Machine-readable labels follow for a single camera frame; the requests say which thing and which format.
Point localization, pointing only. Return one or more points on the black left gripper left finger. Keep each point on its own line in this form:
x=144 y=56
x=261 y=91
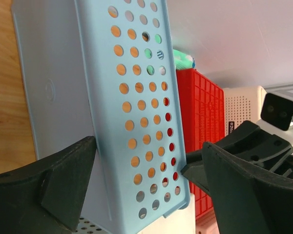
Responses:
x=47 y=196

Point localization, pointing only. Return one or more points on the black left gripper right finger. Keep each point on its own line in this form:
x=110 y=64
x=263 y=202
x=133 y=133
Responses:
x=247 y=199

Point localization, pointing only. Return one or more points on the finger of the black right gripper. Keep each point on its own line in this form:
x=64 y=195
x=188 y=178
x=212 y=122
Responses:
x=194 y=170
x=251 y=143

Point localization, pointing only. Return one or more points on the large cream perforated container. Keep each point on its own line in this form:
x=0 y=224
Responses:
x=242 y=103

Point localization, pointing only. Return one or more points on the white perforated basket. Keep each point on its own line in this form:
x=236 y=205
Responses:
x=180 y=222

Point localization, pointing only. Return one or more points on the red plastic tray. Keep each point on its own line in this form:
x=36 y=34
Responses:
x=202 y=109

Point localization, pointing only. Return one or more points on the pink perforated basket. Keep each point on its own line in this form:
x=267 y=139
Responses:
x=207 y=224

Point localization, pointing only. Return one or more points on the green white wipes packet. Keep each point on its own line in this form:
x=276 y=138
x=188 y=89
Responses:
x=182 y=61

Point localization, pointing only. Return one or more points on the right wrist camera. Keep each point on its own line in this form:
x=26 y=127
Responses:
x=276 y=115

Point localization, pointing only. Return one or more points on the aluminium corner frame post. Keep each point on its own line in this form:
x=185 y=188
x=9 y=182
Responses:
x=285 y=87

